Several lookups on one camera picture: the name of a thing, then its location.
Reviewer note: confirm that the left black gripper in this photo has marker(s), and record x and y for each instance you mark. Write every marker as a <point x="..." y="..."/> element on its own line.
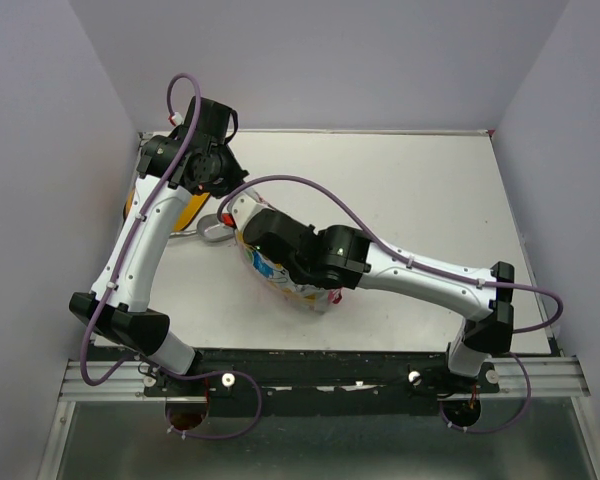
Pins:
<point x="232" y="179"/>

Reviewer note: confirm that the metal food scoop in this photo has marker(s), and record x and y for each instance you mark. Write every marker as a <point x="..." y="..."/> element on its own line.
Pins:
<point x="209" y="229"/>

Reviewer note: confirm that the pet food bag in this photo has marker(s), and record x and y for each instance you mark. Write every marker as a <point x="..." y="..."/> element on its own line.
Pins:
<point x="277" y="279"/>

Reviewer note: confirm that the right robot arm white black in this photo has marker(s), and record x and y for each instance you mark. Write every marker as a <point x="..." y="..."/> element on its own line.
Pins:
<point x="342" y="257"/>

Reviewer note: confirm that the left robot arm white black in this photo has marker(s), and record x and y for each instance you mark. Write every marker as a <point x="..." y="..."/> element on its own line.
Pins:
<point x="194" y="159"/>

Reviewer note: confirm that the yellow double pet bowl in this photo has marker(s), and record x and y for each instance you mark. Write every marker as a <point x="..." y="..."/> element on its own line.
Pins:
<point x="188" y="215"/>

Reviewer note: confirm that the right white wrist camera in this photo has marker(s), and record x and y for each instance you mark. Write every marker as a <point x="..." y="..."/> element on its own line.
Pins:
<point x="242" y="209"/>

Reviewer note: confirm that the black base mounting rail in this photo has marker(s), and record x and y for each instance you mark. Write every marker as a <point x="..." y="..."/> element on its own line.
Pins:
<point x="305" y="383"/>

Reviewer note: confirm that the aluminium frame rail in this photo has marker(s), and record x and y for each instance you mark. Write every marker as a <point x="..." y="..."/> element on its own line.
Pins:
<point x="547" y="377"/>

